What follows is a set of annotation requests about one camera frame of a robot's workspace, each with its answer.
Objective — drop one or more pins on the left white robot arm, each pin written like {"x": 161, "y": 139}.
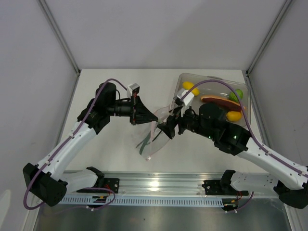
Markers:
{"x": 47, "y": 180}

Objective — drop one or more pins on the red meat slice toy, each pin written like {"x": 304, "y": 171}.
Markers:
{"x": 222, "y": 102}

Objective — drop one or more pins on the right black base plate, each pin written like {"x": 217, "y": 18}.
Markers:
{"x": 218, "y": 187}

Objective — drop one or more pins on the white slotted cable duct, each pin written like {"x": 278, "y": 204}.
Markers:
{"x": 143, "y": 201}

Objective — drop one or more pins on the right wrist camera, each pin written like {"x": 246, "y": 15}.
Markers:
{"x": 183, "y": 99}

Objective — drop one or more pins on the green guava toy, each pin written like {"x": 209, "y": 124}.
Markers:
{"x": 235, "y": 97}

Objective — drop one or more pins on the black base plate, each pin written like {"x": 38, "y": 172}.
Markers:
{"x": 218, "y": 187}
{"x": 110, "y": 183}

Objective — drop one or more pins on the green onion toy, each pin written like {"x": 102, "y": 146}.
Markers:
{"x": 150, "y": 139}

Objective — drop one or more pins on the clear zip top bag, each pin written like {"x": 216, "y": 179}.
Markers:
{"x": 162, "y": 114}

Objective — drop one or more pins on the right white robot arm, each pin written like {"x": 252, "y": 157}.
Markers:
{"x": 286, "y": 179}

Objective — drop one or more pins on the yellow lemon toy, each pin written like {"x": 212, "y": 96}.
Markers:
{"x": 234, "y": 116}

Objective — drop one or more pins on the yellow mango toy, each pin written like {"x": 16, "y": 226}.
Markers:
{"x": 189, "y": 85}

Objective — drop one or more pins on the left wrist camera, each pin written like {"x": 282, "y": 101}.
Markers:
{"x": 133, "y": 89}

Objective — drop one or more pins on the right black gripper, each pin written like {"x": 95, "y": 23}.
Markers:
{"x": 168, "y": 127}

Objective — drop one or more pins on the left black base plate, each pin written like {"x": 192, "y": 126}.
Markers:
{"x": 110, "y": 183}

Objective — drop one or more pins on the aluminium mounting rail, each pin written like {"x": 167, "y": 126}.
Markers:
{"x": 185, "y": 185}

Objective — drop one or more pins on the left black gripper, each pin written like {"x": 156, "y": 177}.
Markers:
{"x": 140, "y": 114}

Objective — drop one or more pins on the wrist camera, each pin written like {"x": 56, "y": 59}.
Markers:
{"x": 183, "y": 99}
{"x": 133, "y": 89}

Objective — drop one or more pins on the clear plastic tray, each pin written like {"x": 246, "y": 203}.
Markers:
{"x": 215, "y": 89}

